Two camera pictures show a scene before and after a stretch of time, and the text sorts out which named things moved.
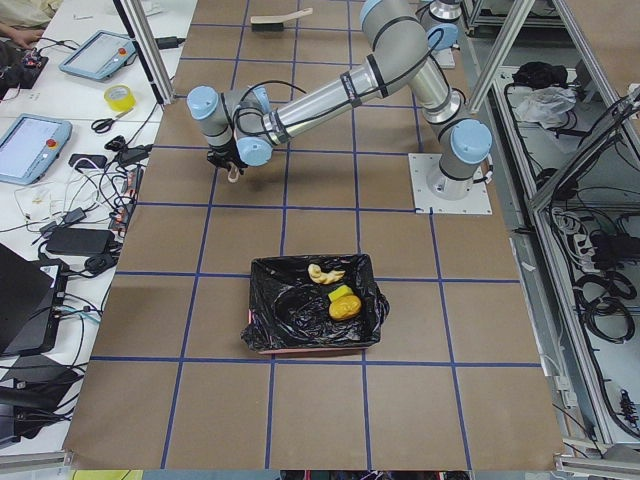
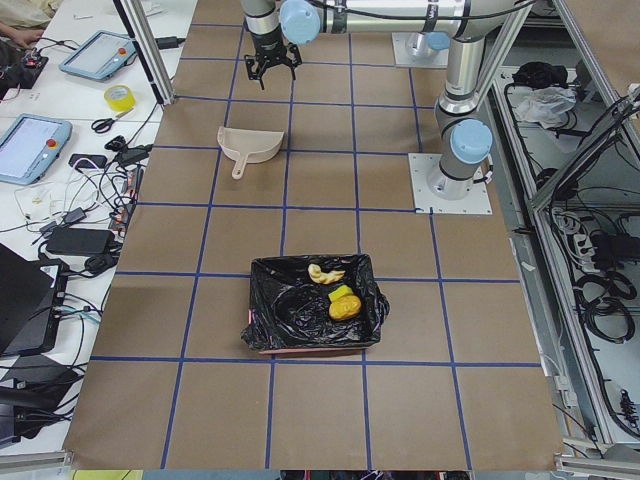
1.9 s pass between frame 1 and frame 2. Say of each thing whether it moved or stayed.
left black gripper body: moved
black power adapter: stayed
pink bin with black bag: stayed
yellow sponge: stayed
